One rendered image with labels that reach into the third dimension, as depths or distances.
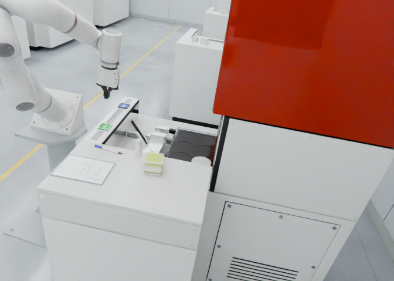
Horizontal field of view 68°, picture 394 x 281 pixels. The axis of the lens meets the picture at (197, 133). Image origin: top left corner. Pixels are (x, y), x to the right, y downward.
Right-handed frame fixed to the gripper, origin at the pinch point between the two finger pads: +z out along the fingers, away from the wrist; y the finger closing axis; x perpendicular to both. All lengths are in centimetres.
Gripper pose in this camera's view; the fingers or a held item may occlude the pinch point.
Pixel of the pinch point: (107, 94)
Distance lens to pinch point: 154.2
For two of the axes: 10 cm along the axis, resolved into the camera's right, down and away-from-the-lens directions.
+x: -0.6, 5.5, -8.3
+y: -9.7, -2.3, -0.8
